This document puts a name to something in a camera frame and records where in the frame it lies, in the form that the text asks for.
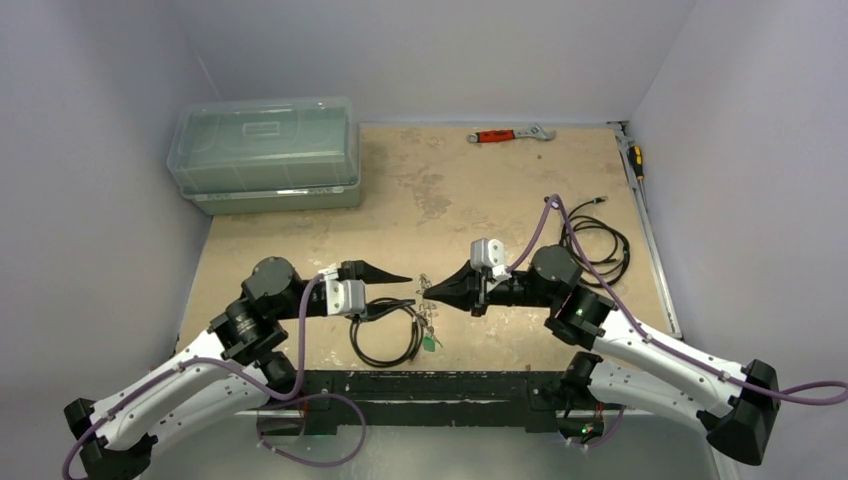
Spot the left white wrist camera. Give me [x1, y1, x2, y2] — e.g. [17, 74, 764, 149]
[319, 265, 366, 316]

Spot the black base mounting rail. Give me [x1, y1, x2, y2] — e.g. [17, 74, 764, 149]
[291, 369, 627, 437]

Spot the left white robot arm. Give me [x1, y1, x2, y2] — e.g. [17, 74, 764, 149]
[61, 257, 408, 479]

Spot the aluminium frame rail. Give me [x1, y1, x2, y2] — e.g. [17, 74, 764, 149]
[251, 369, 725, 420]

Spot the yellow black screwdriver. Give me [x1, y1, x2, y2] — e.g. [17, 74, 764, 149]
[627, 145, 644, 181]

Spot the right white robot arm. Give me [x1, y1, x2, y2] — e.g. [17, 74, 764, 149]
[423, 239, 780, 466]

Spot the clear green plastic storage box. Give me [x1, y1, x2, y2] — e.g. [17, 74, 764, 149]
[166, 97, 362, 216]

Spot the black coiled ethernet cable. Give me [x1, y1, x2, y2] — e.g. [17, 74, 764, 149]
[557, 195, 632, 287]

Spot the red handled adjustable wrench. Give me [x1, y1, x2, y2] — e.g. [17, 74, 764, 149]
[466, 124, 557, 144]

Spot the black coiled cable loop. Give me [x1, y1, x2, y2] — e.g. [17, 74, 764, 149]
[349, 297, 425, 369]

